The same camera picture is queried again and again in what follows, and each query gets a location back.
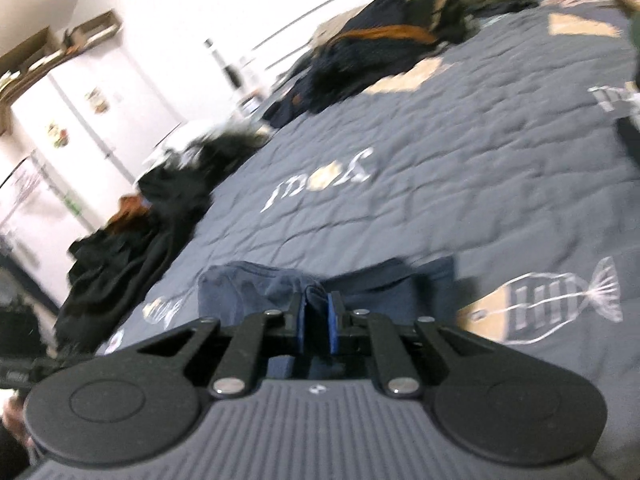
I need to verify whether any grey-blue quilted bedspread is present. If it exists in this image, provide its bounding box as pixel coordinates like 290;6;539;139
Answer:
95;0;640;480

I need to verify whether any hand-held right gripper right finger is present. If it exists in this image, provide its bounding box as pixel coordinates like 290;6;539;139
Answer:
326;290;493;402

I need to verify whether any pile of black clothes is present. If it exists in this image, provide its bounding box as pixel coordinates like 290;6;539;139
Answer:
54;131;275;352

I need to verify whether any navy t-shirt with yellow print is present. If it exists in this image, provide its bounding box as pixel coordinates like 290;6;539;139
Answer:
197;256;459;382

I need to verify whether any large cardboard box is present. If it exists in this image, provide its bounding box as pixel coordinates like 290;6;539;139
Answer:
0;26;62;134

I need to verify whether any dark bottle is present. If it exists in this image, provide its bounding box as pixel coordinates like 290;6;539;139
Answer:
204;36;242;92

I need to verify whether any white bed headboard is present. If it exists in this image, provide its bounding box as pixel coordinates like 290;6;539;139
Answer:
244;0;542;92

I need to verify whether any white wardrobe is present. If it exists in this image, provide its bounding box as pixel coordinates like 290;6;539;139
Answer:
9;51;185;262

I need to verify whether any wardrobe sticker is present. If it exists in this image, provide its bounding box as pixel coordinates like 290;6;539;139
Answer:
46;121;72;149
84;89;109;114

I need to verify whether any metal clothes rack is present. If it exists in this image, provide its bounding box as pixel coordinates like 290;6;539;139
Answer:
0;151;47;242

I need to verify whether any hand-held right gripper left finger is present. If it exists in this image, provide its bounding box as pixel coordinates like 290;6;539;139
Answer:
135;291;306;402

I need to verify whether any person's left hand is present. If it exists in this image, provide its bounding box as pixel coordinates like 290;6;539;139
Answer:
0;394;34;462

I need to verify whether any black folded garment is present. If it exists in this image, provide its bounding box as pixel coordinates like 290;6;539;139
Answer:
616;110;640;174

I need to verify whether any orange garment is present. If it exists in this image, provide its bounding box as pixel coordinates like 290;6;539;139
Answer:
106;194;152;234

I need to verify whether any pile of dark clothes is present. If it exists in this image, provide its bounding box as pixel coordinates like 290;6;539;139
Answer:
261;0;542;127

